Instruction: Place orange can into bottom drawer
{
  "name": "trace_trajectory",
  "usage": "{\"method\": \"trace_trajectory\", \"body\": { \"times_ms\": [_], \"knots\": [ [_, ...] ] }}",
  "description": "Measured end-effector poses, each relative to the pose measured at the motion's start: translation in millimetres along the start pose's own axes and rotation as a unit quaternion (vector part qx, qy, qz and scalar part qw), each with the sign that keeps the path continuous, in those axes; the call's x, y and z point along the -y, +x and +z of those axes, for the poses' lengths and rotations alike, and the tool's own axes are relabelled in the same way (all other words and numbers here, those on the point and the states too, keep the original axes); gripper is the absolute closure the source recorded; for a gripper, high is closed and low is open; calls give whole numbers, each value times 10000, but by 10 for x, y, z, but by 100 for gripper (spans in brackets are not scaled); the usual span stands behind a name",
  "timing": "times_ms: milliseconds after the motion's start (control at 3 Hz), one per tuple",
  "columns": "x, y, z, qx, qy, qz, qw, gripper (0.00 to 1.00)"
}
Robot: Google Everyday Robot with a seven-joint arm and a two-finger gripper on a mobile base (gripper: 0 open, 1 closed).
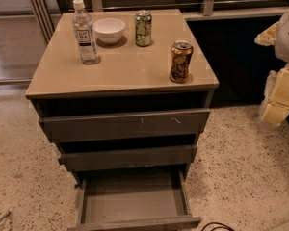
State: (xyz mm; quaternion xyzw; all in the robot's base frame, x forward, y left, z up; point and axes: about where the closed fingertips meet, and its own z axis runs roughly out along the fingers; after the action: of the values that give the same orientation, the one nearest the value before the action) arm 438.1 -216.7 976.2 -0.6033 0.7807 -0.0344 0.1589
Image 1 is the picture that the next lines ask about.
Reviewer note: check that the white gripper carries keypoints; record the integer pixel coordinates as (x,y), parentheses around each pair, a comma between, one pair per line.
(288,36)

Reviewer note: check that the orange drink can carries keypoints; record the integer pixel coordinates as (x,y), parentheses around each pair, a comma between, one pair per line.
(181,55)

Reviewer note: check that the green drink can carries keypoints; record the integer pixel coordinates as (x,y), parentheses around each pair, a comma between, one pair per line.
(143,21)

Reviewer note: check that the grey drawer cabinet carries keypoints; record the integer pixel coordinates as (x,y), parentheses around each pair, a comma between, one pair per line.
(128,79)

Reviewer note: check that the middle grey drawer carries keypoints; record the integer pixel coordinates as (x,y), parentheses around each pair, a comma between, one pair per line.
(144,157)

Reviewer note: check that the bottom grey open drawer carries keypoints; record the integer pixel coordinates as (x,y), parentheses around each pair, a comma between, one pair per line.
(135,199)

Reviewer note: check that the top grey drawer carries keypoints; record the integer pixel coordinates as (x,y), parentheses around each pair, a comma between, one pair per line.
(124,125)

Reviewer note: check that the white bowl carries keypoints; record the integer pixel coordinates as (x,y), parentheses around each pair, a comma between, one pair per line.
(109,30)

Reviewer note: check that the clear tea bottle white cap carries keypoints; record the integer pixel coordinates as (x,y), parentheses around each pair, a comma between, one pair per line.
(83,30)

